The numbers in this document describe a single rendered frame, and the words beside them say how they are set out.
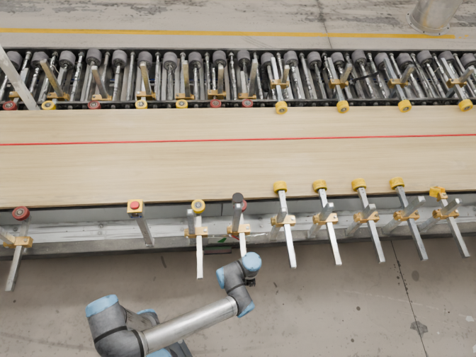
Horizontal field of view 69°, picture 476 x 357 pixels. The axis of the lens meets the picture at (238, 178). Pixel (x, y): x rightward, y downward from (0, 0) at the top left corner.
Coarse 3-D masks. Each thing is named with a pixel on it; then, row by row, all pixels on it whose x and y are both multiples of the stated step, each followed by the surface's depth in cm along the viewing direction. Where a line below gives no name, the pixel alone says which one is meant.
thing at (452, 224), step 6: (444, 204) 212; (450, 222) 206; (450, 228) 206; (456, 228) 204; (456, 234) 202; (456, 240) 202; (462, 240) 200; (462, 246) 198; (462, 252) 198; (462, 258) 198
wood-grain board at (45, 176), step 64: (0, 128) 225; (64, 128) 228; (128, 128) 232; (192, 128) 235; (256, 128) 239; (320, 128) 243; (384, 128) 248; (448, 128) 252; (0, 192) 202; (64, 192) 205; (128, 192) 208; (192, 192) 211; (256, 192) 214; (384, 192) 220
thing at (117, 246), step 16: (464, 224) 235; (96, 240) 212; (112, 240) 213; (128, 240) 213; (160, 240) 215; (176, 240) 215; (256, 240) 219; (272, 240) 220; (304, 240) 221; (320, 240) 222; (336, 240) 224; (352, 240) 227; (368, 240) 229; (384, 240) 232; (0, 256) 203; (32, 256) 207; (48, 256) 209; (64, 256) 211; (80, 256) 213
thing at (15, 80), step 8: (0, 48) 199; (0, 56) 200; (0, 64) 205; (8, 64) 207; (8, 72) 211; (16, 72) 216; (16, 80) 216; (16, 88) 222; (24, 88) 225; (24, 96) 228; (32, 96) 235; (32, 104) 235
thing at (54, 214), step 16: (448, 192) 232; (464, 192) 233; (32, 208) 206; (48, 208) 207; (64, 208) 209; (80, 208) 210; (96, 208) 212; (112, 208) 213; (144, 208) 217; (160, 208) 219; (176, 208) 220; (208, 208) 224; (224, 208) 226; (256, 208) 230; (272, 208) 232; (288, 208) 234; (304, 208) 236; (320, 208) 238; (336, 208) 240; (352, 208) 242; (384, 208) 246; (0, 224) 220; (16, 224) 222
